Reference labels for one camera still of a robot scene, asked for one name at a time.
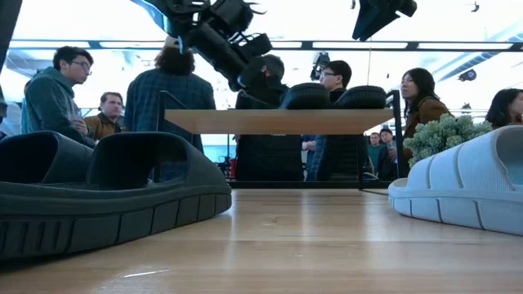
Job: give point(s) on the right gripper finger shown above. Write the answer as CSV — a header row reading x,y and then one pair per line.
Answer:
x,y
369,18

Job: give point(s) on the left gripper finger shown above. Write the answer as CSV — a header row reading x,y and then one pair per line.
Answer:
x,y
253,71

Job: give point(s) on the black rubber slide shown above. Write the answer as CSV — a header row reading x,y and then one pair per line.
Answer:
x,y
361,98
306,97

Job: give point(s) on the dark green rubber slide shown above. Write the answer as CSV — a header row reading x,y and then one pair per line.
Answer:
x,y
122,212
24,157

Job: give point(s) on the light grey rubber slide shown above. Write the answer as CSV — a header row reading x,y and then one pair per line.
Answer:
x,y
461,192

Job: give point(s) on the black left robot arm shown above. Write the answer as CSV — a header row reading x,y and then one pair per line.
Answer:
x,y
196,8

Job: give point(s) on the black ceiling beam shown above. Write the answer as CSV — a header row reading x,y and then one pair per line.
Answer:
x,y
347,45

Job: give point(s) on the beige cap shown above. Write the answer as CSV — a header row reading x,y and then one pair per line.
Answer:
x,y
169,42

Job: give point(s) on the red bag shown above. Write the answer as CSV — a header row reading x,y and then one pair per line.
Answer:
x,y
233,168

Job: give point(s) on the potted green succulent plant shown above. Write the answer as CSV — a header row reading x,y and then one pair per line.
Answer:
x,y
441,136

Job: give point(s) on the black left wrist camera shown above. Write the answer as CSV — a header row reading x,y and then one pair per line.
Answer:
x,y
255,45

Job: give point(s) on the wooden shelf with black frame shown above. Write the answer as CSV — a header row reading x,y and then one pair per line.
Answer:
x,y
278,121

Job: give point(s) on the black video camera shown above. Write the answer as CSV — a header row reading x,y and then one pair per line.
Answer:
x,y
319,65

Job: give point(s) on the black ceiling camera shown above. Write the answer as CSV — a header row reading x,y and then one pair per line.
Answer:
x,y
468,75

